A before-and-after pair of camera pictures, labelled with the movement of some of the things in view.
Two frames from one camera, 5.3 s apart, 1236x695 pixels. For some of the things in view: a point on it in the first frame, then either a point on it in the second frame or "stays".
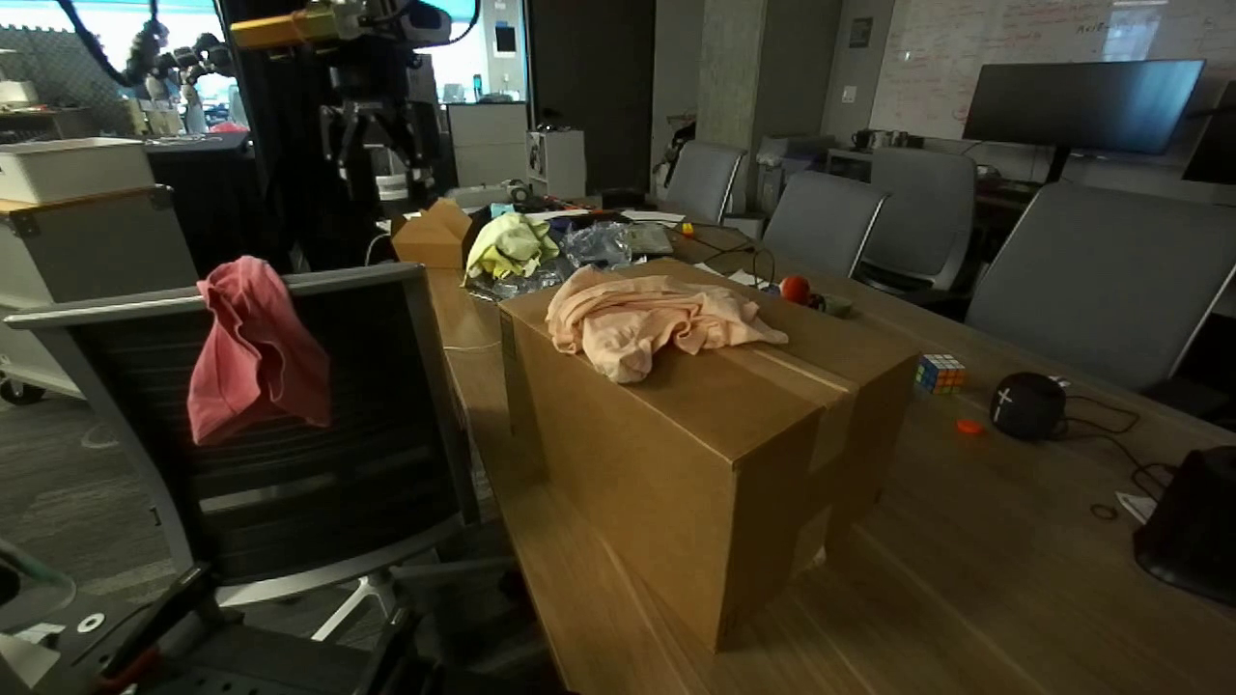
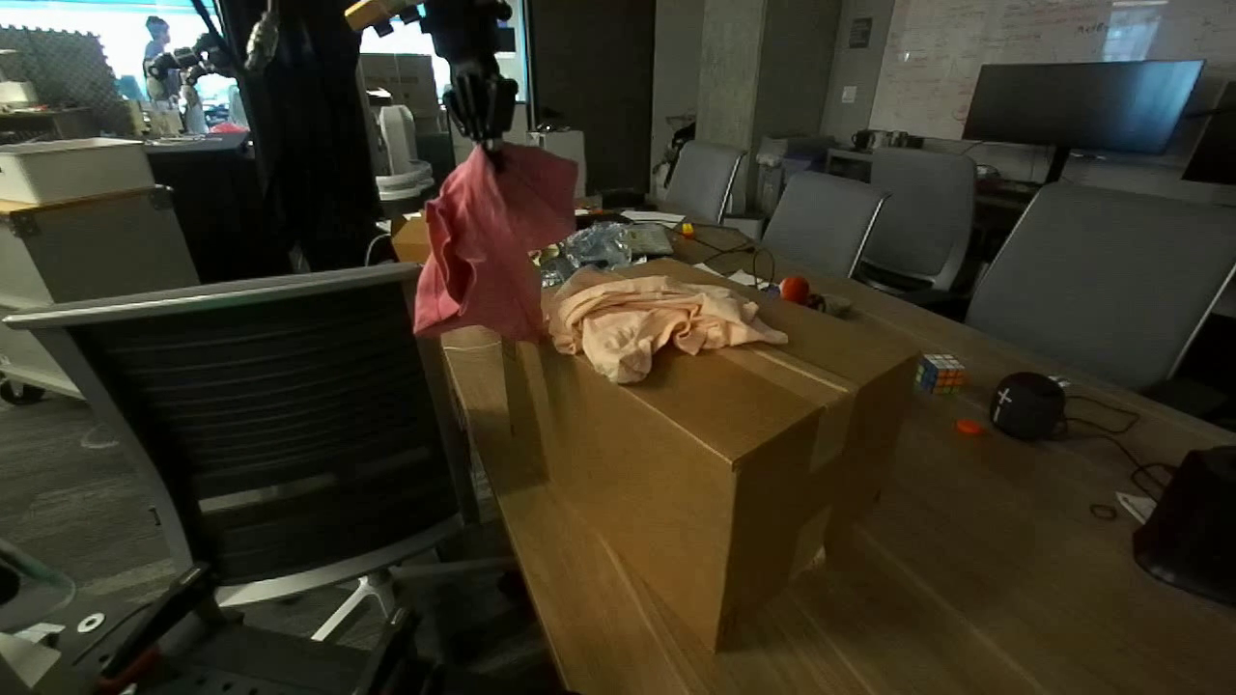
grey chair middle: (817, 227) stays
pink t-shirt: (254, 355) -> (488, 221)
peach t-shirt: (622, 320) stays
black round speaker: (1029, 405) stays
